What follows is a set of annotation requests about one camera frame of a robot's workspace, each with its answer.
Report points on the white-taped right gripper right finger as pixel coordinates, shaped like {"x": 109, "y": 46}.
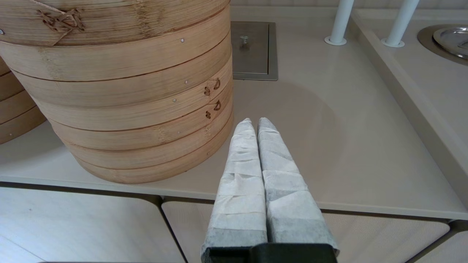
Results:
{"x": 289, "y": 204}

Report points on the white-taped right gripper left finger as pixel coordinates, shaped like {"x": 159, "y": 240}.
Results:
{"x": 241, "y": 190}

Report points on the large bamboo steamer basket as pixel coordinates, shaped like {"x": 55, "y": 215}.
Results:
{"x": 139, "y": 146}
{"x": 120, "y": 54}
{"x": 120, "y": 102}
{"x": 146, "y": 176}

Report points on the stainless steel round lid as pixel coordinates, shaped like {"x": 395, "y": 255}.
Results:
{"x": 453, "y": 41}

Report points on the recessed stainless steel tray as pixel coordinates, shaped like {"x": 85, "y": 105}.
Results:
{"x": 252, "y": 60}

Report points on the small metal tray knob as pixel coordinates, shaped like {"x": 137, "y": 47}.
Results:
{"x": 244, "y": 40}

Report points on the white metal pole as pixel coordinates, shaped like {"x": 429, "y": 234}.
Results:
{"x": 400, "y": 20}
{"x": 340, "y": 20}

